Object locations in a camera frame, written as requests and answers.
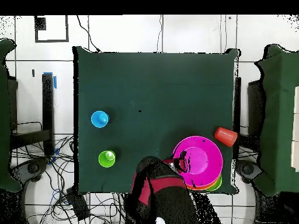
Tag black L-shaped frame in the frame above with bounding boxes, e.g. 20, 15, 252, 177
10, 73, 55, 156

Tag red-orange cup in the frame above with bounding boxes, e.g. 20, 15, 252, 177
214, 127, 239, 148

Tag floor cable tangle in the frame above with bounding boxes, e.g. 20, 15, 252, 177
11, 135, 127, 224

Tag small green bowl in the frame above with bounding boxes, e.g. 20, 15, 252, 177
206, 175, 223, 193

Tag green covered side table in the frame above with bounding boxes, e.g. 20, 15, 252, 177
253, 44, 299, 197
0, 38, 23, 193

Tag light blue cup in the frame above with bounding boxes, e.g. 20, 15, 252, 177
90, 110, 110, 129

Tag white boxes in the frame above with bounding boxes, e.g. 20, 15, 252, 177
290, 86, 299, 173

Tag large orange bowl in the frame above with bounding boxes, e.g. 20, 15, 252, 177
186, 183, 220, 191

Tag dark green tablecloth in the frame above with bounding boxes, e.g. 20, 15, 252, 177
72, 45, 240, 195

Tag black upright bar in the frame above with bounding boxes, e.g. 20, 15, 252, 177
233, 76, 242, 160

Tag black power strip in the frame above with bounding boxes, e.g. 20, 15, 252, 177
65, 186, 91, 221

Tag black stand base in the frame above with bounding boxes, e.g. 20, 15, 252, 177
11, 157, 50, 184
235, 159, 263, 184

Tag green cup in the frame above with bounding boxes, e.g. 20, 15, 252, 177
98, 150, 116, 169

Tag large pink bowl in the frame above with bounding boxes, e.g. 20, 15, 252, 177
172, 135, 224, 188

